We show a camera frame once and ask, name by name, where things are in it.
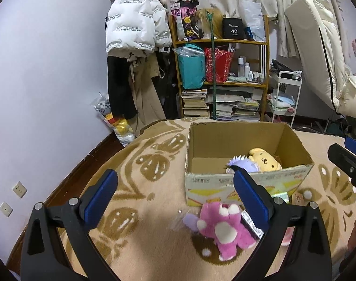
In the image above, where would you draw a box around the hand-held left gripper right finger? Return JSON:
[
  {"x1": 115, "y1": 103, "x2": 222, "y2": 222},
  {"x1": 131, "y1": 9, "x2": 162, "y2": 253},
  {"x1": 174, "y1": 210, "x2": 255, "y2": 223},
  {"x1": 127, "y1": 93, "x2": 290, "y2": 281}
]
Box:
[{"x1": 233, "y1": 168, "x2": 334, "y2": 281}]

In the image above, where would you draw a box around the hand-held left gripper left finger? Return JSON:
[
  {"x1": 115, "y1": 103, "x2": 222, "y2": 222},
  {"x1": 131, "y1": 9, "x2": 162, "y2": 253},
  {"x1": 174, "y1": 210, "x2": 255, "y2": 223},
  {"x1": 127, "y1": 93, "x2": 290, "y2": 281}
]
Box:
[{"x1": 20, "y1": 168, "x2": 120, "y2": 281}]

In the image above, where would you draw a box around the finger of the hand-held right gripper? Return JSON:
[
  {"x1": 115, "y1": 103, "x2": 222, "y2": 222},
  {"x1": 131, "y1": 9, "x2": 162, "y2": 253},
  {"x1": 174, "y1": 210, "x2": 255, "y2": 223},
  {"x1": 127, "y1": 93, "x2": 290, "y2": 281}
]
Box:
[
  {"x1": 344, "y1": 137, "x2": 356, "y2": 160},
  {"x1": 327, "y1": 143, "x2": 356, "y2": 208}
]

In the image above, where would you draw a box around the pink plush toy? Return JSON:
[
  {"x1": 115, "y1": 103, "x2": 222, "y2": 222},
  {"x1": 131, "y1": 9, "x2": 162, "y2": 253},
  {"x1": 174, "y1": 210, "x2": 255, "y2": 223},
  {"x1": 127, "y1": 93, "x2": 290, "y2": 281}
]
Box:
[{"x1": 182, "y1": 201, "x2": 259, "y2": 262}]

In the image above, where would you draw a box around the cardboard box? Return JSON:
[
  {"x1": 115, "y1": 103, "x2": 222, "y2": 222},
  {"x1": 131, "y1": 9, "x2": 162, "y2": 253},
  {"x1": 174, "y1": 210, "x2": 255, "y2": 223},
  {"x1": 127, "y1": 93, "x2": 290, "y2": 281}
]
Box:
[{"x1": 184, "y1": 121, "x2": 315, "y2": 207}]

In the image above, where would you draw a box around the purple white plush toy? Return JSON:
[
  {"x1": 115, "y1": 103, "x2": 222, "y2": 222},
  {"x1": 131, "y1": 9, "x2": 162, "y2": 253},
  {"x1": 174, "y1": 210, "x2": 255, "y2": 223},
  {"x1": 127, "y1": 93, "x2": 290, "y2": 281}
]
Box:
[{"x1": 225, "y1": 155, "x2": 262, "y2": 174}]

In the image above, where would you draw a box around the yellow plush toy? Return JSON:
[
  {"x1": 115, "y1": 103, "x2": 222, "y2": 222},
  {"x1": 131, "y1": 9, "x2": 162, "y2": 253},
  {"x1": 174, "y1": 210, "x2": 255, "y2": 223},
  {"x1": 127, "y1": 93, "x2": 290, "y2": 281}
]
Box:
[{"x1": 248, "y1": 148, "x2": 283, "y2": 172}]

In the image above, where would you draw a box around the white duvet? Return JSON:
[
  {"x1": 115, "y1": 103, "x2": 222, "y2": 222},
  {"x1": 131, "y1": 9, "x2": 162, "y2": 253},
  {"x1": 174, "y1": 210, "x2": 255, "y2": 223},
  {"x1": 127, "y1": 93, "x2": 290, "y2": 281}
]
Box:
[{"x1": 336, "y1": 73, "x2": 356, "y2": 118}]

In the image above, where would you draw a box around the plastic bag of toys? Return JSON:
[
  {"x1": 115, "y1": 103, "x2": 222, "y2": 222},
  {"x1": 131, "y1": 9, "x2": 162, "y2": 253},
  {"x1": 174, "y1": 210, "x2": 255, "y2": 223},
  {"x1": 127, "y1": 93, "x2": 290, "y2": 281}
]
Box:
[{"x1": 91, "y1": 92, "x2": 137, "y2": 147}]

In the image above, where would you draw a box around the blue white cloth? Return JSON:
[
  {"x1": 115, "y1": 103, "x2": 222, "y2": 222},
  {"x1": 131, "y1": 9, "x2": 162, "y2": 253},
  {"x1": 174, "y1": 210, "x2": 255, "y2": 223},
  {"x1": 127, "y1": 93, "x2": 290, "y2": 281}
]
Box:
[{"x1": 267, "y1": 92, "x2": 296, "y2": 107}]

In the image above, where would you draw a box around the pile of magazines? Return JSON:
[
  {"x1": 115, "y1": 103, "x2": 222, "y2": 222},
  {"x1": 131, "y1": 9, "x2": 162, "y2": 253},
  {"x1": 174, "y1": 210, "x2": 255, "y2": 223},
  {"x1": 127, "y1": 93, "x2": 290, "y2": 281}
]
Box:
[{"x1": 206, "y1": 86, "x2": 263, "y2": 122}]

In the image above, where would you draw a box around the white trolley cart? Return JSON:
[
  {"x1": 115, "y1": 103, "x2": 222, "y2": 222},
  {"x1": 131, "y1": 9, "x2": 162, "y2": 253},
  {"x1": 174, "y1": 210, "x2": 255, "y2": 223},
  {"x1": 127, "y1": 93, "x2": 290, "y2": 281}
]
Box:
[{"x1": 267, "y1": 70, "x2": 302, "y2": 128}]

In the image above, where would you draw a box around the beige hanging coat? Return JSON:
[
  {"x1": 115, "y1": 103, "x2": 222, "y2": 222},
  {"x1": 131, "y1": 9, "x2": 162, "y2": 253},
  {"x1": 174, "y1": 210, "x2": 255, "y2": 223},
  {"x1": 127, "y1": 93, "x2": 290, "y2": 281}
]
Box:
[{"x1": 128, "y1": 54, "x2": 167, "y2": 137}]

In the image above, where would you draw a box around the stack of thick books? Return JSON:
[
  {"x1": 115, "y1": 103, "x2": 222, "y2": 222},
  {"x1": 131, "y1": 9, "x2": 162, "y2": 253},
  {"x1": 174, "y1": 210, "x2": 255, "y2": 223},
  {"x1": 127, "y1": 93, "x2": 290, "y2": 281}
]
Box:
[{"x1": 181, "y1": 89, "x2": 210, "y2": 119}]

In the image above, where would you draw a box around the black hanging garment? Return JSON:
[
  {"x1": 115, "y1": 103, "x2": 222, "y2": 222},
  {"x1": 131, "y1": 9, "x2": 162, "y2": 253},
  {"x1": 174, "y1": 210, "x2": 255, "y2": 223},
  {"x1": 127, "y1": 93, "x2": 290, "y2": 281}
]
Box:
[{"x1": 107, "y1": 54, "x2": 137, "y2": 120}]

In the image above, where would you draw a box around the cream upright mattress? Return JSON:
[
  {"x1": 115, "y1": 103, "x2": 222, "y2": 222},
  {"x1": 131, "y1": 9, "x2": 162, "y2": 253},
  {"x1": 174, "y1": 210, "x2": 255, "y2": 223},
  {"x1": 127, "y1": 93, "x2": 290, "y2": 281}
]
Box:
[{"x1": 284, "y1": 0, "x2": 354, "y2": 115}]

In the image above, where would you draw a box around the dark hanging clothing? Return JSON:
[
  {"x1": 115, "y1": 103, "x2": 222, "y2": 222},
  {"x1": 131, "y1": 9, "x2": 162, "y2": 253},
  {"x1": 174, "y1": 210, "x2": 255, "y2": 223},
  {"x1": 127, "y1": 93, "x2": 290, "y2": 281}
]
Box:
[{"x1": 159, "y1": 47, "x2": 181, "y2": 120}]

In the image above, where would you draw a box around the green pole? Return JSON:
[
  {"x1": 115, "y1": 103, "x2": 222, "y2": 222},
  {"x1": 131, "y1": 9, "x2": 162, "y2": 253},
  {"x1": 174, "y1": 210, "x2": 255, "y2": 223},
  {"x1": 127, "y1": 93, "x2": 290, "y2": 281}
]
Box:
[{"x1": 206, "y1": 10, "x2": 218, "y2": 120}]

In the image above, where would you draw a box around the group of cosmetic bottles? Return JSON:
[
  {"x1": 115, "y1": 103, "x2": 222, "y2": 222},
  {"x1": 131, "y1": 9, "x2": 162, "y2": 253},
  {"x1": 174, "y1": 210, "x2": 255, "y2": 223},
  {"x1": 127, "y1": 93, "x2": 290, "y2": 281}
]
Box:
[{"x1": 228, "y1": 57, "x2": 267, "y2": 84}]

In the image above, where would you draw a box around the red gift bag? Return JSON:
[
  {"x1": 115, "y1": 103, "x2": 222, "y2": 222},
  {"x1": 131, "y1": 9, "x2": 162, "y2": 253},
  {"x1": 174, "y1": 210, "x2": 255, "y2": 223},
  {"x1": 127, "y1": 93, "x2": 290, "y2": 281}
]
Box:
[{"x1": 204, "y1": 47, "x2": 235, "y2": 83}]

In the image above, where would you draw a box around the teal bag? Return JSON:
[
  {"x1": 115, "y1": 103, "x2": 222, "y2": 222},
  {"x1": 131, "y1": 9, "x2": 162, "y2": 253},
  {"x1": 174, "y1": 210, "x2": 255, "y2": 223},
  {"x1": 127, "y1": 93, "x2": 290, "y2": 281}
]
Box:
[{"x1": 172, "y1": 43, "x2": 206, "y2": 90}]

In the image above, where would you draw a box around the wooden shelf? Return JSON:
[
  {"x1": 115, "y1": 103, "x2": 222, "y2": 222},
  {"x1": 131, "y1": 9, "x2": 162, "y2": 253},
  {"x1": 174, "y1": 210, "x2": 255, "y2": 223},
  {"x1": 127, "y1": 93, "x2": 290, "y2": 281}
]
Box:
[{"x1": 168, "y1": 13, "x2": 270, "y2": 122}]

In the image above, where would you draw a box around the clear plastic bag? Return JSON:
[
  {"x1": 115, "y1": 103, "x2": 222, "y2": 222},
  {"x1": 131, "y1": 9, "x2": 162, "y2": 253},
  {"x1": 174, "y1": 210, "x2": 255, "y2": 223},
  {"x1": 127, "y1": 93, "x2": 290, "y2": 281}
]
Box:
[{"x1": 239, "y1": 0, "x2": 267, "y2": 42}]

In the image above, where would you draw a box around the black box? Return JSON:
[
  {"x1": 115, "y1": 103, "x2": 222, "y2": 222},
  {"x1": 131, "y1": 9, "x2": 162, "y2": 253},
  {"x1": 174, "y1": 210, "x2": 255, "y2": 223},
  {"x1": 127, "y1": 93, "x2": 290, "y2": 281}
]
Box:
[{"x1": 222, "y1": 18, "x2": 244, "y2": 39}]

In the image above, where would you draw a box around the white puffer jacket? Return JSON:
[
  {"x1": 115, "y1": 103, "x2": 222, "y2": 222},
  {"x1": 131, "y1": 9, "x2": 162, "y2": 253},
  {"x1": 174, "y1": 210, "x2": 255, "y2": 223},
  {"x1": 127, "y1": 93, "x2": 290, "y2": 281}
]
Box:
[{"x1": 105, "y1": 0, "x2": 171, "y2": 57}]

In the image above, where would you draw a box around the blonde wig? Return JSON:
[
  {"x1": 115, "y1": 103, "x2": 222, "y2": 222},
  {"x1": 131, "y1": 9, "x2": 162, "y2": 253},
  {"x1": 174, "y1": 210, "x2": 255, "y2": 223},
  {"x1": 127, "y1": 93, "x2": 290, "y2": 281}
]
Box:
[{"x1": 195, "y1": 7, "x2": 225, "y2": 40}]

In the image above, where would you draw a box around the black pink printed bag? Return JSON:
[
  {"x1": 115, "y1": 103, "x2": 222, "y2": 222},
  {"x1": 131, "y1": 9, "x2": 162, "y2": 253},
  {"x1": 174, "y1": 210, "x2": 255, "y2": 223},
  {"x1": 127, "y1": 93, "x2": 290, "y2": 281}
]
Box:
[{"x1": 170, "y1": 0, "x2": 203, "y2": 41}]

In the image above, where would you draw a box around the white wall outlet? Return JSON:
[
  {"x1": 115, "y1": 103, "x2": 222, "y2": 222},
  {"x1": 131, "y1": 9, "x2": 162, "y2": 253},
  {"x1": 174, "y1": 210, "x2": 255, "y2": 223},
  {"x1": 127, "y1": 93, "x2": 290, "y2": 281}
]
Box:
[
  {"x1": 13, "y1": 181, "x2": 28, "y2": 199},
  {"x1": 0, "y1": 202, "x2": 13, "y2": 218}
]

